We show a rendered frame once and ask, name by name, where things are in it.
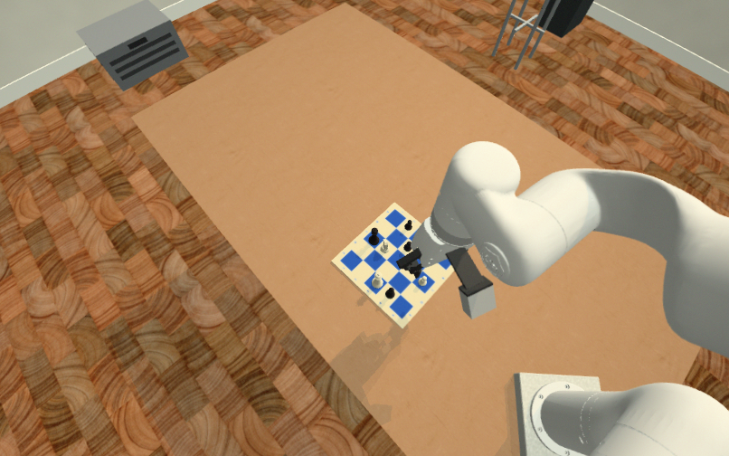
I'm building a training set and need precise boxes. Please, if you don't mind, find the blue and cream chessboard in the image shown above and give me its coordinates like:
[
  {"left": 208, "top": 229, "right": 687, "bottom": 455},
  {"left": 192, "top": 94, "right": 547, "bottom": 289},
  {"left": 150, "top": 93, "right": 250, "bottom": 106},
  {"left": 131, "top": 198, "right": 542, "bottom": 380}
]
[{"left": 332, "top": 203, "right": 454, "bottom": 329}]

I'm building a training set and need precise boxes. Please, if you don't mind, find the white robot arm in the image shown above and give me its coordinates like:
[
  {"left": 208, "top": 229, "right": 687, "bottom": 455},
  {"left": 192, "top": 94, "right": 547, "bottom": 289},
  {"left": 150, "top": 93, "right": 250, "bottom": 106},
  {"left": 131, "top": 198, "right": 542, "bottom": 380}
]
[{"left": 431, "top": 141, "right": 729, "bottom": 456}]

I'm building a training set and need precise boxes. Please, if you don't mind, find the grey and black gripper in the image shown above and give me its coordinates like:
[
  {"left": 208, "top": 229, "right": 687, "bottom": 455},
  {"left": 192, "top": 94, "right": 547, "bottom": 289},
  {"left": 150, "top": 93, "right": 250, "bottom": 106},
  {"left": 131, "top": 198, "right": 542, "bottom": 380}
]
[{"left": 396, "top": 217, "right": 474, "bottom": 279}]

